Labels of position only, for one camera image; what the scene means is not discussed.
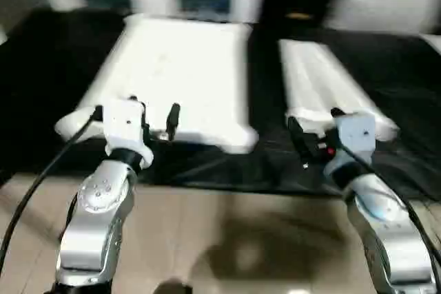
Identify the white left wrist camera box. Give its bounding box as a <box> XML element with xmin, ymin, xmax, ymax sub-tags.
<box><xmin>102</xmin><ymin>98</ymin><xmax>154</xmax><ymax>169</ymax></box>

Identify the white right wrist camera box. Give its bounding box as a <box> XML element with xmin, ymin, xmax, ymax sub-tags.
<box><xmin>324</xmin><ymin>113</ymin><xmax>377</xmax><ymax>178</ymax></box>

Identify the white plastic table top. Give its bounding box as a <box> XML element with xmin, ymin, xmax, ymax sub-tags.
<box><xmin>55</xmin><ymin>15</ymin><xmax>259</xmax><ymax>154</ymax></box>

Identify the white sheet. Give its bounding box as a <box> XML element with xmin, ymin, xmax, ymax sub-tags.
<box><xmin>422</xmin><ymin>32</ymin><xmax>441</xmax><ymax>55</ymax></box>

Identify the black work mat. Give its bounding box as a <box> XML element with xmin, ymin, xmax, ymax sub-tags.
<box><xmin>0</xmin><ymin>8</ymin><xmax>441</xmax><ymax>202</ymax></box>

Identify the grey cushion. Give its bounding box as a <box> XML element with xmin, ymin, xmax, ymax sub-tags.
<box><xmin>324</xmin><ymin>0</ymin><xmax>441</xmax><ymax>36</ymax></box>

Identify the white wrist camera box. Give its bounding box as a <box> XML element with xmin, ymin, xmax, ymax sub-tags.
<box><xmin>102</xmin><ymin>98</ymin><xmax>154</xmax><ymax>169</ymax></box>
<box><xmin>324</xmin><ymin>113</ymin><xmax>377</xmax><ymax>178</ymax></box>

